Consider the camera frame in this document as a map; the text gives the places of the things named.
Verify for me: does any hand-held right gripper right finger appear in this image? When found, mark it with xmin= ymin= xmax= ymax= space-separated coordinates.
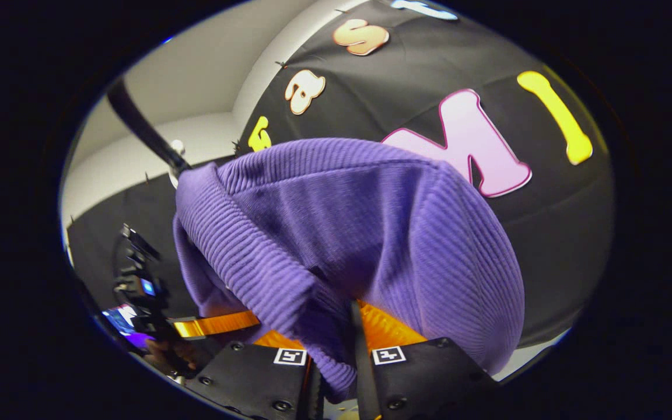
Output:
xmin=350 ymin=299 xmax=501 ymax=420

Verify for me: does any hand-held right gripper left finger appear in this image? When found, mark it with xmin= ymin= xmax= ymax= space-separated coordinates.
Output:
xmin=187 ymin=328 xmax=322 ymax=420

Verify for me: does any purple ribbed jacket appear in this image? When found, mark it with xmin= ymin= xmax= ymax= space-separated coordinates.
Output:
xmin=173 ymin=138 xmax=526 ymax=403

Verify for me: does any black clothes rack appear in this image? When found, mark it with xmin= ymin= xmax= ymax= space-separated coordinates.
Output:
xmin=107 ymin=78 xmax=192 ymax=177

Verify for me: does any glowing screen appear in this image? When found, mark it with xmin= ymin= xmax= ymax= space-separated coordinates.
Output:
xmin=101 ymin=304 xmax=138 ymax=338

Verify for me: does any black backdrop cloth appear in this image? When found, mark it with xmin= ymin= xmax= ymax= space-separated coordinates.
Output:
xmin=66 ymin=0 xmax=615 ymax=351

